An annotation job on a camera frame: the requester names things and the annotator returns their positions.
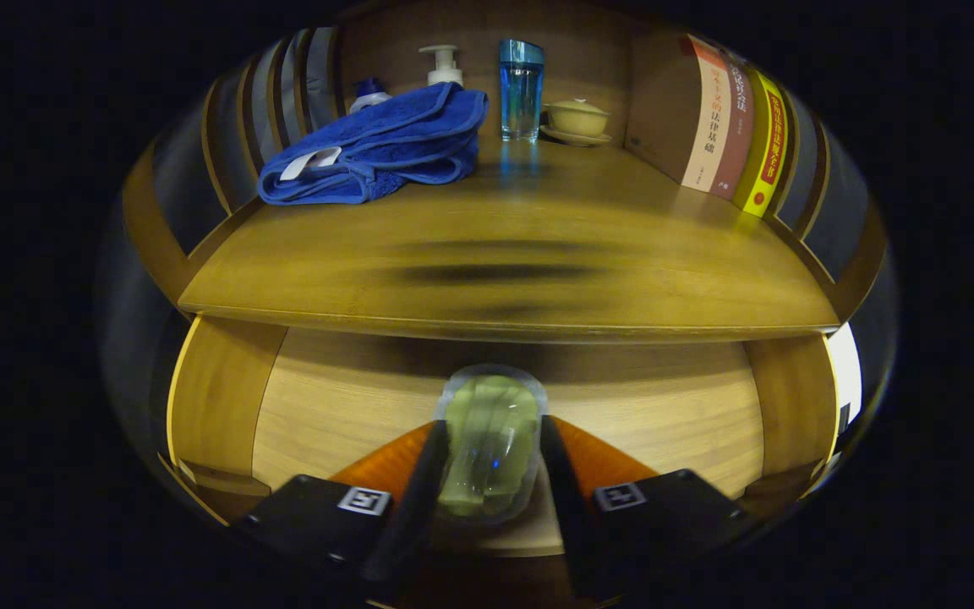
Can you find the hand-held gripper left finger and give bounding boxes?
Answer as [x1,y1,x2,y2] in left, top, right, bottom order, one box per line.
[233,420,450,584]

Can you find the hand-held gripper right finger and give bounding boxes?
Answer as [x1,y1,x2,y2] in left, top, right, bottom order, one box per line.
[540,414,758,593]

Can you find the green soap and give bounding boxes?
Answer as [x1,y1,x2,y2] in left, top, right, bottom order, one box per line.
[435,364,549,525]

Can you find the wooden drawer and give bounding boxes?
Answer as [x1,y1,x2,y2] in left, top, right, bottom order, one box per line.
[157,315,845,608]

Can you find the wooden countertop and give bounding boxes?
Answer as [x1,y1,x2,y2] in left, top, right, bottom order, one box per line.
[178,135,840,343]

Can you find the blue folded towel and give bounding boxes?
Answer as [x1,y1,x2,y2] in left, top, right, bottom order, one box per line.
[258,82,490,206]

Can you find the yellow lidded teacup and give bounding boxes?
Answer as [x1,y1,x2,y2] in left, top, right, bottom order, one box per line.
[539,98,613,147]

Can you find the yellow book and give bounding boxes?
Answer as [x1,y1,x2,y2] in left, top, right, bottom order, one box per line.
[732,69,790,218]

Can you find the brown book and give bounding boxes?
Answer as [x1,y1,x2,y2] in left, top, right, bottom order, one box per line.
[711,63,756,201]

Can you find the orange and white book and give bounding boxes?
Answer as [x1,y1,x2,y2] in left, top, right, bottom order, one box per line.
[625,34,733,194]

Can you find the blue glass bottle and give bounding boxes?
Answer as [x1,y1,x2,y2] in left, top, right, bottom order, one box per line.
[499,39,545,142]

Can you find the small white blue-capped bottle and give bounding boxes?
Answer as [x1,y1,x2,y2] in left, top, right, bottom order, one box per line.
[349,78,392,114]

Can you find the white pump bottle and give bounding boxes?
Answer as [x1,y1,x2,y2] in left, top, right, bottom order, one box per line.
[419,45,464,88]

